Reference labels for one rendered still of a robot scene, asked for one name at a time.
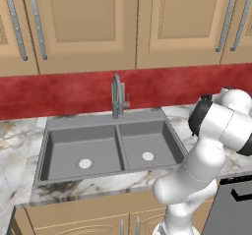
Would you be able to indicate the tan wall cupboard door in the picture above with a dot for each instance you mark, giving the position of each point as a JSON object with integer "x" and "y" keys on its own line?
{"x": 241, "y": 53}
{"x": 183, "y": 22}
{"x": 85, "y": 26}
{"x": 10, "y": 45}

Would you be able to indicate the grey sink tap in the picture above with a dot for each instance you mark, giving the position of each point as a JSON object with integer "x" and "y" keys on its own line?
{"x": 117, "y": 98}

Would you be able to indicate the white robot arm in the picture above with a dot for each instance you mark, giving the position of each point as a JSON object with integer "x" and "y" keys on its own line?
{"x": 200, "y": 170}

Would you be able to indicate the grey double basin sink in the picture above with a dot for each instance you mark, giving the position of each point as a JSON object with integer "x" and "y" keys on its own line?
{"x": 108, "y": 147}

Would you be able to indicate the grey dishwasher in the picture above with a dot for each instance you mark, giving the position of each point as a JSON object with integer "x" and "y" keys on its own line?
{"x": 229, "y": 209}

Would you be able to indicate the tan base cupboard door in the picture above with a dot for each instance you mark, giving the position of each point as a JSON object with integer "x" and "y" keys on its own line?
{"x": 78, "y": 221}
{"x": 147, "y": 217}

